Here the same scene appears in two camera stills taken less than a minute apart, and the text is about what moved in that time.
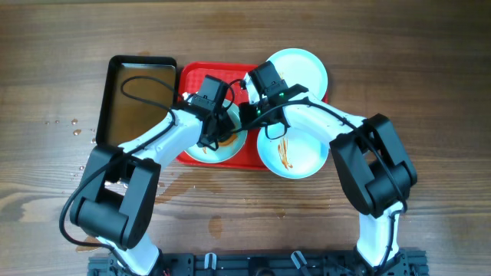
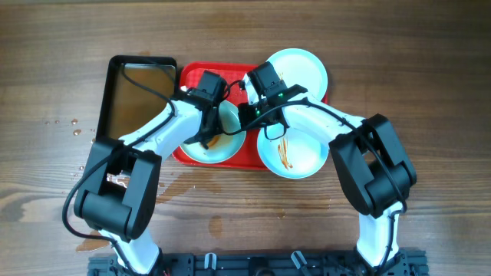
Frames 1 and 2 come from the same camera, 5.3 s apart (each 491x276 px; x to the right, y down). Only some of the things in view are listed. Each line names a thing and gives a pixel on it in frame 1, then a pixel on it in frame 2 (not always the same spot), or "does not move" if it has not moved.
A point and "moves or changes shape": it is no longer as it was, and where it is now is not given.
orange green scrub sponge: [229, 141] moves or changes shape
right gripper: [246, 110] does not move
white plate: [226, 150] does not move
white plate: [300, 67] does not move
